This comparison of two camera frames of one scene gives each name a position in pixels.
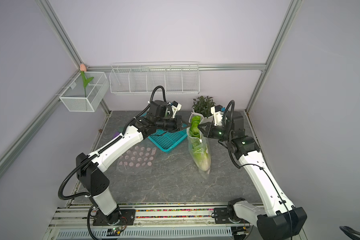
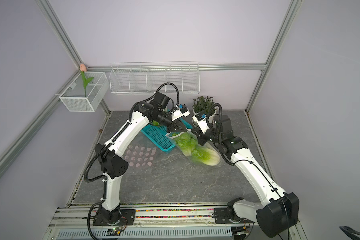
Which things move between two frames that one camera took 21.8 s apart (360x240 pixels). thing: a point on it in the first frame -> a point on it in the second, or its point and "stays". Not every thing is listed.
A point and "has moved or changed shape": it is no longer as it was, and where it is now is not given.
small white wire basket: x=74 y=98 stays
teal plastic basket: x=166 y=141 stays
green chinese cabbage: x=194 y=129 has moved or changed shape
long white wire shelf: x=155 y=78 stays
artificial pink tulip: x=83 y=68 stays
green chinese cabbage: x=200 y=153 has moved or changed shape
